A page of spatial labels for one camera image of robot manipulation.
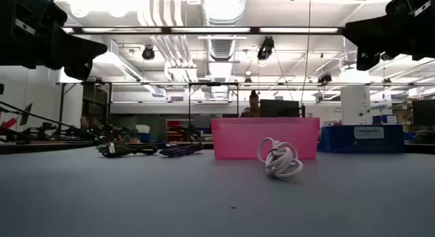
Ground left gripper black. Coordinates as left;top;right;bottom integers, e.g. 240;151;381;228
0;0;108;81

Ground black bundled USB-C cable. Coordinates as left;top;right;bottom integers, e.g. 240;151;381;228
98;141;159;159

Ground red flat object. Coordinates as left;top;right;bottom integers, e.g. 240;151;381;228
0;117;18;130

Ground blue bin with white label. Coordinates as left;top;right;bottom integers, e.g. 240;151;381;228
317;124;406;153

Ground red storage boxes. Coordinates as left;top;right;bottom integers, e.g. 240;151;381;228
165;120;181;142

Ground silver ventilation duct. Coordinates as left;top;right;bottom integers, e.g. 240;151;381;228
201;0;248;61

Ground person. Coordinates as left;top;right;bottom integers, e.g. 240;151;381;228
78;115;92;131
239;90;262;118

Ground white USB-C cable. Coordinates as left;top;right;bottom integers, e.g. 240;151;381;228
256;137;305;179

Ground distant black equipment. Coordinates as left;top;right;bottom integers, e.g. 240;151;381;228
22;121;58;139

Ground pink plastic bin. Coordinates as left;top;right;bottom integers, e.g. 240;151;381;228
210;117;321;160

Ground black overhead frame bar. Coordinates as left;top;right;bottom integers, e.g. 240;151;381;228
63;25;344;35

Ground tilted dark screen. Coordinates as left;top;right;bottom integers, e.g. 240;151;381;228
19;102;34;126

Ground black metal frame stand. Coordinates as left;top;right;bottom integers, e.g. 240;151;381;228
188;81;240;143
56;81;114;138

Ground white pillar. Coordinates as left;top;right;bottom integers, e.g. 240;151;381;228
341;86;372;126

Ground purple braided USB-C cable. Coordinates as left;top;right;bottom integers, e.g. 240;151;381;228
158;141;204;158

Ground small blue box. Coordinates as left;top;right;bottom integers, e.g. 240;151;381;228
372;114;398;125

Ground thin black cord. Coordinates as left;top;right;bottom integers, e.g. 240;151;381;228
0;101;111;145

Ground black computer monitor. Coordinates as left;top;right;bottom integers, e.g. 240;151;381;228
412;98;435;128
260;99;306;118

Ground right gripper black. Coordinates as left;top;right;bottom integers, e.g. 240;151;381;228
341;0;435;72

